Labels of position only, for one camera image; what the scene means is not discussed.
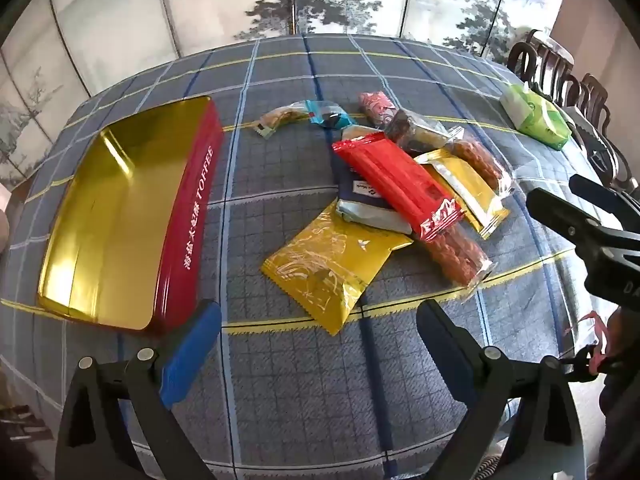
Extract clear brown snack packet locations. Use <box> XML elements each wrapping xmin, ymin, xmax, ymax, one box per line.
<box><xmin>385</xmin><ymin>109</ymin><xmax>463</xmax><ymax>157</ymax></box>

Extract small green-edged snack packet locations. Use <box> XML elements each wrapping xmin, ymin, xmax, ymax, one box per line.
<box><xmin>255</xmin><ymin>102</ymin><xmax>313</xmax><ymax>138</ymax></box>

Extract dark blue snack packet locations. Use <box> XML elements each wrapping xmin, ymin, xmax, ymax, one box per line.
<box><xmin>336</xmin><ymin>125</ymin><xmax>391</xmax><ymax>211</ymax></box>

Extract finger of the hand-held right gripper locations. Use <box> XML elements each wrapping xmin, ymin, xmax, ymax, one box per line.
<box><xmin>525</xmin><ymin>187</ymin><xmax>640</xmax><ymax>262</ymax></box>
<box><xmin>569</xmin><ymin>174</ymin><xmax>640</xmax><ymax>233</ymax></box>

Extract yellow snack packet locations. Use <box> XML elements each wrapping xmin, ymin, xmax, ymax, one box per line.
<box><xmin>260</xmin><ymin>199</ymin><xmax>415</xmax><ymax>336</ymax></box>

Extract gold and silver snack packet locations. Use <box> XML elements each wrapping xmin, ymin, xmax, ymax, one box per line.
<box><xmin>414</xmin><ymin>149</ymin><xmax>511</xmax><ymax>240</ymax></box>

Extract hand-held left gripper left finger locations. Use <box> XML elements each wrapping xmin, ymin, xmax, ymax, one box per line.
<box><xmin>55</xmin><ymin>299</ymin><xmax>223</xmax><ymax>480</ymax></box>

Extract dark wooden furniture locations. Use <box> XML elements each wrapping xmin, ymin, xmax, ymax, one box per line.
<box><xmin>0</xmin><ymin>402</ymin><xmax>53</xmax><ymax>443</ymax></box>

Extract red snack packet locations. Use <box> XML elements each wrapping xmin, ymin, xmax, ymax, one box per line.
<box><xmin>331</xmin><ymin>132</ymin><xmax>462</xmax><ymax>241</ymax></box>

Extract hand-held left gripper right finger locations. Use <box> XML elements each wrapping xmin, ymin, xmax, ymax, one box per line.
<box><xmin>416</xmin><ymin>299</ymin><xmax>586</xmax><ymax>480</ymax></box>

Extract pink patterned snack packet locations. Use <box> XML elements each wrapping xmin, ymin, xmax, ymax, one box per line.
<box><xmin>357</xmin><ymin>90</ymin><xmax>401</xmax><ymax>128</ymax></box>

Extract clear orange snack packet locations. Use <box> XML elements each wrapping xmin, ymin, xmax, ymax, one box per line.
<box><xmin>420</xmin><ymin>220</ymin><xmax>496</xmax><ymax>291</ymax></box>
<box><xmin>445</xmin><ymin>127</ymin><xmax>516</xmax><ymax>198</ymax></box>

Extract light blue silver snack packet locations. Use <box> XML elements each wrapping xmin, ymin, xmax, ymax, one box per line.
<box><xmin>336</xmin><ymin>199</ymin><xmax>413</xmax><ymax>235</ymax></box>

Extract blue plaid tablecloth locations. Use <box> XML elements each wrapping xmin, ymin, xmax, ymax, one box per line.
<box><xmin>0</xmin><ymin>34</ymin><xmax>640</xmax><ymax>480</ymax></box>

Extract red and gold tin box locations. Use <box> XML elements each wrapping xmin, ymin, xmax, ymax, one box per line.
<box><xmin>36</xmin><ymin>95</ymin><xmax>225</xmax><ymax>336</ymax></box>

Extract red and black small object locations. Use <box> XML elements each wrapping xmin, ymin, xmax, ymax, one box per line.
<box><xmin>564</xmin><ymin>310</ymin><xmax>618</xmax><ymax>378</ymax></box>

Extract green tissue pack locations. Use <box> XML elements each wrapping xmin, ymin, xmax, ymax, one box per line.
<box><xmin>500</xmin><ymin>82</ymin><xmax>572</xmax><ymax>151</ymax></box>

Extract painted tree folding screen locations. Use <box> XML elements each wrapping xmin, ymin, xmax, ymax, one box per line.
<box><xmin>0</xmin><ymin>0</ymin><xmax>571</xmax><ymax>191</ymax></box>

